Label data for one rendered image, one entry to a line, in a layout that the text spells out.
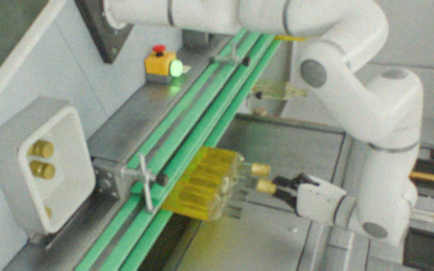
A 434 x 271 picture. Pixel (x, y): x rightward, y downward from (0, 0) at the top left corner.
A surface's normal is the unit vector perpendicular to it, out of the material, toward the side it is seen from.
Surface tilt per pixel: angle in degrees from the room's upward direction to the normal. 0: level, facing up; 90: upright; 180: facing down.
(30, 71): 0
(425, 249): 90
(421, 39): 90
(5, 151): 90
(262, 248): 91
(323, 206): 106
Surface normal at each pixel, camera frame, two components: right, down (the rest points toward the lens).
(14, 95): 0.90, 0.19
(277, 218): -0.11, -0.79
